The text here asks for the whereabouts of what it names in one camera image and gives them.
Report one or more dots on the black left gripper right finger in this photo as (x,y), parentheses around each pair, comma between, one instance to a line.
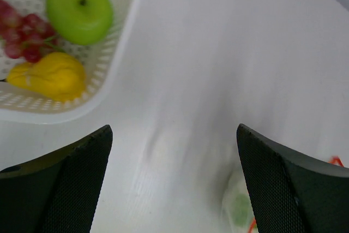
(250,141)

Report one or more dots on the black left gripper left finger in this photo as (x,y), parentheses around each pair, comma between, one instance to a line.
(59,191)

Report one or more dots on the clear zip bag orange zipper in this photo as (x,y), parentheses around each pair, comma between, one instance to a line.
(270,194)

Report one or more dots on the red grape bunch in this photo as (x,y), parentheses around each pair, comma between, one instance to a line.
(29,37)

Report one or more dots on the green apple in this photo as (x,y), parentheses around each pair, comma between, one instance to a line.
(81,22)

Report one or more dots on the white cauliflower with green leaves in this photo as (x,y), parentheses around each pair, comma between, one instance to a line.
(236,204)

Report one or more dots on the yellow bell pepper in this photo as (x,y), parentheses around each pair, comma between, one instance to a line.
(58,76)

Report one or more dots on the white perforated plastic basket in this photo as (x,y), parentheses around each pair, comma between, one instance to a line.
(100,62)

